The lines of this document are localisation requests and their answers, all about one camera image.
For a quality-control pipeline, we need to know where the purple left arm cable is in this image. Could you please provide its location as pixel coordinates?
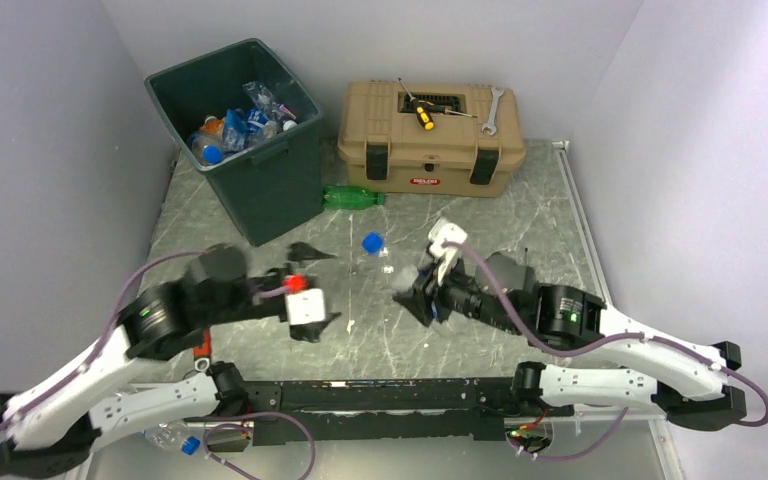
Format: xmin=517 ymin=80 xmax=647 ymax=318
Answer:
xmin=0 ymin=250 xmax=293 ymax=480

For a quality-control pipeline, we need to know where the crushed blue label bottle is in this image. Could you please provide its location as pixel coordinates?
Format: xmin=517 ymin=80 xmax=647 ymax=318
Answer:
xmin=221 ymin=109 xmax=247 ymax=155

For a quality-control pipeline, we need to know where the thin dark screwdriver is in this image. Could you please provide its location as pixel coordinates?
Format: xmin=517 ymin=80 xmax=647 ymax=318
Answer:
xmin=419 ymin=100 xmax=475 ymax=118

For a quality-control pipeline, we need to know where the green plastic bottle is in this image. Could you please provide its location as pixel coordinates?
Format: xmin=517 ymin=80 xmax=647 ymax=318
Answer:
xmin=323 ymin=185 xmax=386 ymax=211

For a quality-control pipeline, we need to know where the blue label water bottle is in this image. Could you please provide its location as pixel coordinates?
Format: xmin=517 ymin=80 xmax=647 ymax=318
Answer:
xmin=245 ymin=108 xmax=298 ymax=145

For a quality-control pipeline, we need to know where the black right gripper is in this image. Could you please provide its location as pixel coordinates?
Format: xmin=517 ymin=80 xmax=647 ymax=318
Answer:
xmin=393 ymin=248 xmax=521 ymax=334

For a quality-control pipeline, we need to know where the yellow black screwdriver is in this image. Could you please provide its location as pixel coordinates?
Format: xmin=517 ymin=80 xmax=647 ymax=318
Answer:
xmin=397 ymin=77 xmax=434 ymax=131

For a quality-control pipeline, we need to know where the crushed Pepsi bottle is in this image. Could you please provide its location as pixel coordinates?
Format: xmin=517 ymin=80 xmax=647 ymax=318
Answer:
xmin=361 ymin=231 xmax=419 ymax=292

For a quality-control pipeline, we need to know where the red handle adjustable wrench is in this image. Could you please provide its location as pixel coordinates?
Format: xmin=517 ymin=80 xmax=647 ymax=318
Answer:
xmin=192 ymin=329 xmax=212 ymax=372

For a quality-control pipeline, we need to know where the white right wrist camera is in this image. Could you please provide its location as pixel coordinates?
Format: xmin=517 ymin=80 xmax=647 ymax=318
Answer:
xmin=427 ymin=217 xmax=468 ymax=286

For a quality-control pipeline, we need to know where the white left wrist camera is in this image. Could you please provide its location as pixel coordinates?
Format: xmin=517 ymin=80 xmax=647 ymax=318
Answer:
xmin=283 ymin=275 xmax=327 ymax=326

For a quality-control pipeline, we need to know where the orange juice bottle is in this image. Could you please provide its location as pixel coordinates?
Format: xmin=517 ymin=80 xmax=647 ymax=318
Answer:
xmin=199 ymin=116 xmax=225 ymax=138

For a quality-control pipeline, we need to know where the silver open-end wrench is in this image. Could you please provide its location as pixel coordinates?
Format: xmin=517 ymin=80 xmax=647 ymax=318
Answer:
xmin=481 ymin=86 xmax=505 ymax=136

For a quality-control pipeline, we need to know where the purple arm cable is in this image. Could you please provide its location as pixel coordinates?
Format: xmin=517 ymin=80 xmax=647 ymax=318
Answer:
xmin=442 ymin=241 xmax=768 ymax=463
xmin=0 ymin=250 xmax=293 ymax=480

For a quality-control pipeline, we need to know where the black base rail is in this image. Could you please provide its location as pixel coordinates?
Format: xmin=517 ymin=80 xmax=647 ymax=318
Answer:
xmin=178 ymin=360 xmax=577 ymax=446

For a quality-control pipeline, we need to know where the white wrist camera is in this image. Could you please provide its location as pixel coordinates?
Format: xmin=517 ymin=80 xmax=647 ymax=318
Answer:
xmin=427 ymin=217 xmax=468 ymax=286
xmin=283 ymin=275 xmax=327 ymax=326

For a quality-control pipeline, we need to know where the dark green plastic bin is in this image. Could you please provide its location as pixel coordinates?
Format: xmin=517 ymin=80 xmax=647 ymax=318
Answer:
xmin=144 ymin=38 xmax=324 ymax=246

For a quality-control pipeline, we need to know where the tan plastic toolbox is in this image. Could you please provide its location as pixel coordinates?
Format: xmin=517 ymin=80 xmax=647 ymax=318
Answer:
xmin=337 ymin=80 xmax=526 ymax=198

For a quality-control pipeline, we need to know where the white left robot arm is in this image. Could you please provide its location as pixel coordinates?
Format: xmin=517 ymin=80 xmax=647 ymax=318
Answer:
xmin=0 ymin=242 xmax=333 ymax=479

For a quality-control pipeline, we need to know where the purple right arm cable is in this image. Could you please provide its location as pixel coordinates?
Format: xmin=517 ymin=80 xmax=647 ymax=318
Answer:
xmin=442 ymin=241 xmax=768 ymax=463

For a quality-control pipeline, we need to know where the purple cable loop front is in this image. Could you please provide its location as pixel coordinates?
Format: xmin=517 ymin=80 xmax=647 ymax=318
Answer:
xmin=202 ymin=410 xmax=318 ymax=480

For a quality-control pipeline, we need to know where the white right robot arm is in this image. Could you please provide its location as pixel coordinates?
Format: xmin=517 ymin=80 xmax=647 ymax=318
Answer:
xmin=391 ymin=252 xmax=747 ymax=431

